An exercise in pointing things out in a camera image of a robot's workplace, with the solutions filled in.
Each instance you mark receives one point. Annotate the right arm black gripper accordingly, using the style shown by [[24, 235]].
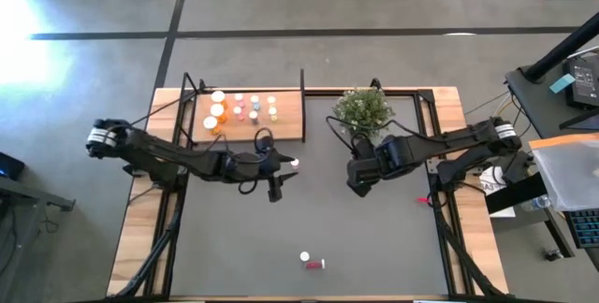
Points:
[[372, 165]]

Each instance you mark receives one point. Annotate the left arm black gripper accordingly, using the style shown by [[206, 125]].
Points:
[[252, 167]]

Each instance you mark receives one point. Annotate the small pink pill bottle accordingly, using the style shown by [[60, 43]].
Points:
[[238, 110], [239, 97]]

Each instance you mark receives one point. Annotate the small blue pill bottle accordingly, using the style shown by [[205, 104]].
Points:
[[255, 99]]

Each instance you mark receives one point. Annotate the large orange pill bottle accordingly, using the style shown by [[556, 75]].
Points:
[[210, 122], [216, 109], [217, 96]]

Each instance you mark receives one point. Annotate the pale yellow pill bottle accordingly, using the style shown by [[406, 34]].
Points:
[[304, 256]]

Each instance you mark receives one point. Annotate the blue bottle with red pills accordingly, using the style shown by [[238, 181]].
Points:
[[314, 265]]

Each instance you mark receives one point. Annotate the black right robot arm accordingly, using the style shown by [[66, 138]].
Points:
[[458, 144]]

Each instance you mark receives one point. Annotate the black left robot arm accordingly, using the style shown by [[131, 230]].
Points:
[[164, 155]]

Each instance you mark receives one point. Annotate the wooden shelf board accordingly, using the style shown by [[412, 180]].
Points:
[[285, 127]]

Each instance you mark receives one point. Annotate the green plant in black pot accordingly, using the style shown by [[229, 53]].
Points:
[[362, 106]]

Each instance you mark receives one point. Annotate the small red clip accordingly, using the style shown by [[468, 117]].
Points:
[[422, 199]]

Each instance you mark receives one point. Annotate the grey table mat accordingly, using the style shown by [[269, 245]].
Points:
[[262, 228]]

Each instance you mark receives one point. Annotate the white paper sheet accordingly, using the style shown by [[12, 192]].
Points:
[[489, 186]]

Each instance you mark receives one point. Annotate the clear water bottle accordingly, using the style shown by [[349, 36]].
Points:
[[536, 203]]

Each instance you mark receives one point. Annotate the dark side table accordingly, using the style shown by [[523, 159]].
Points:
[[538, 102]]

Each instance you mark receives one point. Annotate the clear plastic bag orange edge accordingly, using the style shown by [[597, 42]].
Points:
[[571, 172]]

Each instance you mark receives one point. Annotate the black caster foot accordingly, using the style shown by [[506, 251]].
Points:
[[553, 255]]

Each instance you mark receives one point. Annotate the teal sticky note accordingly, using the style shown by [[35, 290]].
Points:
[[561, 83]]

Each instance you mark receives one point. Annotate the black pole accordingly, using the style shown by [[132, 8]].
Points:
[[561, 50]]

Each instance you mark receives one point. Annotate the keyboard with blue keys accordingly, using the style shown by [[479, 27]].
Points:
[[585, 228]]

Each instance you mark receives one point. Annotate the black power adapter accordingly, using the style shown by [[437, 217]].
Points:
[[585, 83]]

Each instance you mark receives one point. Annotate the black device with blue light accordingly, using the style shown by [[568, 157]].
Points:
[[11, 167]]

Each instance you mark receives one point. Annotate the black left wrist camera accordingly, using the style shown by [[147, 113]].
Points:
[[274, 191]]

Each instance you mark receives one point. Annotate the black aluminium rig frame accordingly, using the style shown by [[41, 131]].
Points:
[[323, 92]]

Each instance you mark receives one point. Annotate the black desk frame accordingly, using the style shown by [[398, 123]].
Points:
[[515, 195]]

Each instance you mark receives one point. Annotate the black bracket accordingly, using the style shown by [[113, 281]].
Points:
[[128, 169]]

